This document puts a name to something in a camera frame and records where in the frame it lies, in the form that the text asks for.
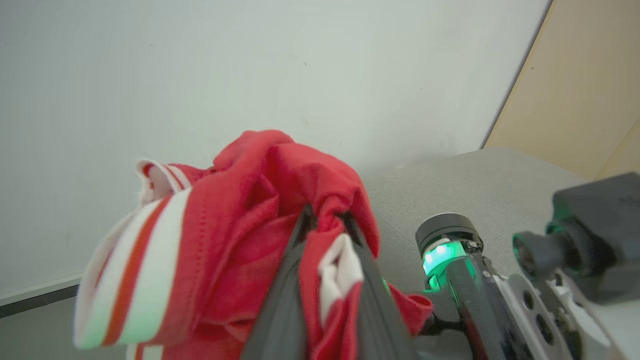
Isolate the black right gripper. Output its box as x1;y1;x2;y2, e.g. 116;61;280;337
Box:
414;212;507;360

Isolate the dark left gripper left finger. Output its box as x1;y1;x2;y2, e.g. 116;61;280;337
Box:
240;203;317;360

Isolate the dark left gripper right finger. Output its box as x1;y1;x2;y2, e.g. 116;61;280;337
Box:
344;212;421;360

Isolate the red white-striped garment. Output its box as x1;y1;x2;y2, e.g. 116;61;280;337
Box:
74;130;434;360

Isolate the grey fabric sofa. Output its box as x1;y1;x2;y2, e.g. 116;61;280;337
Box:
359;147;603;360

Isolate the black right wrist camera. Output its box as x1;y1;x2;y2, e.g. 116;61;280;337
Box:
512;172;640;306

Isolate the white wall baseboard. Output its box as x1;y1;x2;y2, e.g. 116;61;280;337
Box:
0;272;84;319

